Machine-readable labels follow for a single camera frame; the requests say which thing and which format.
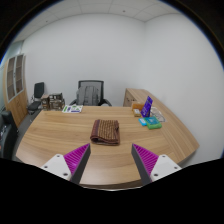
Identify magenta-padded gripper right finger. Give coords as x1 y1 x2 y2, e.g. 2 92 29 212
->
131 143 183 185

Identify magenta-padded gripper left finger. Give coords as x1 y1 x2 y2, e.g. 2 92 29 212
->
39 143 92 185

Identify brown patterned towel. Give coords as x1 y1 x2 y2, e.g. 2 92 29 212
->
89 119 121 146

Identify green folded cloth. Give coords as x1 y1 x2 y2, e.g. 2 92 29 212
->
147 121 163 130

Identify teal flat packet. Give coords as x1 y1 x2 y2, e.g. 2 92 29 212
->
143 116 160 127

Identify clear plastic container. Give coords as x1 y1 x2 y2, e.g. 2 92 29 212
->
149 107 166 123

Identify white printed leaflet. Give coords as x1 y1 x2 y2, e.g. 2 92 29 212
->
61 104 84 114

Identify small yellow box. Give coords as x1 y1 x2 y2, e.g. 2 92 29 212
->
132 108 143 118

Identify black armchair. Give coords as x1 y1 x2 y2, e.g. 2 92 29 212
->
0 109 19 161

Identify purple standing card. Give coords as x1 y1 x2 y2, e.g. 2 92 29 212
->
140 95 154 118

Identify brown cardboard box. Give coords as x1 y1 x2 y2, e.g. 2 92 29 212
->
40 93 51 111

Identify orange box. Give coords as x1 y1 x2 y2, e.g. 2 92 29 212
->
131 101 145 112

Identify wooden cabinet with glass doors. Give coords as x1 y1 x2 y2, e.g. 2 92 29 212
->
3 53 29 128

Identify grey backpack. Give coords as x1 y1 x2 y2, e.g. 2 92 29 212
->
75 85 100 107

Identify low wooden side cabinet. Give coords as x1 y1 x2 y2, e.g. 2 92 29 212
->
122 87 151 108

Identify small black visitor chair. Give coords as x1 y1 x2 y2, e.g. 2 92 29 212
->
27 81 46 115

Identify black mesh office chair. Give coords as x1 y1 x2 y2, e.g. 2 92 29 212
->
69 79 113 108

